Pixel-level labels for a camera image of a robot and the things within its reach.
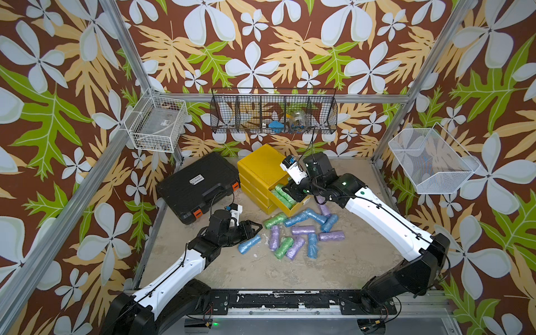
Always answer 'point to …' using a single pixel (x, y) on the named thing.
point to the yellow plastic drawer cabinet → (259, 172)
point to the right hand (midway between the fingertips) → (285, 183)
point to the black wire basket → (273, 111)
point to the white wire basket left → (155, 123)
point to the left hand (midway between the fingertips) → (261, 226)
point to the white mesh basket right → (434, 162)
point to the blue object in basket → (276, 126)
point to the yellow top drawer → (276, 202)
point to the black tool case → (195, 189)
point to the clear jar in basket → (298, 123)
